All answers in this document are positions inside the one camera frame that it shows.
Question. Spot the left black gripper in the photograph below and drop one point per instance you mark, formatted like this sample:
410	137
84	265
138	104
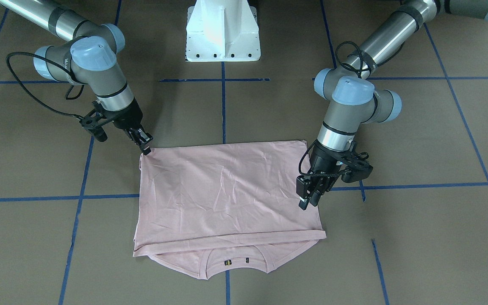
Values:
321	160

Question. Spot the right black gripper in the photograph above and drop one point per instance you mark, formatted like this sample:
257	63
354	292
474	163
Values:
130	119

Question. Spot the pink Snoopy t-shirt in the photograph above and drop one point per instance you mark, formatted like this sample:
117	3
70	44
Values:
204	210

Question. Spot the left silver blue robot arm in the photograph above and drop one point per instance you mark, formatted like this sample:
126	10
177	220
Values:
355	101

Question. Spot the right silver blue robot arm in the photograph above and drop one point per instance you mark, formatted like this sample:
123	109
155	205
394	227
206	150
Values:
88	57

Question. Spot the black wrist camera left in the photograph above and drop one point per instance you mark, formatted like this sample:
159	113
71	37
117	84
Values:
357	168

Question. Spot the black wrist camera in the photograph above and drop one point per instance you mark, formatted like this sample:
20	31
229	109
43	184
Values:
357	168
91	123

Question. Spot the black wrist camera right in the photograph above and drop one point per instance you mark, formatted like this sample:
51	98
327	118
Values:
91	123

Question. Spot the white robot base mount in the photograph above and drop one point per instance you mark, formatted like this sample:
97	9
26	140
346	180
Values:
222	31

